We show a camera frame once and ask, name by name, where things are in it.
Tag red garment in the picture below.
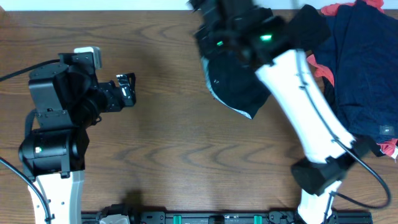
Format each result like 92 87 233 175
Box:
307 0 397 160

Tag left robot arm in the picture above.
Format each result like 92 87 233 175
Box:
19 47 136 223

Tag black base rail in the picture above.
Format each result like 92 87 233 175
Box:
80 203 373 224

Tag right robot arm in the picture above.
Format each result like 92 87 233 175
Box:
191 0 371 223

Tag black shorts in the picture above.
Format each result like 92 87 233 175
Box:
201 52 271 119

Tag navy blue garment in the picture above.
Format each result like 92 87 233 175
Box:
313 1 397 143

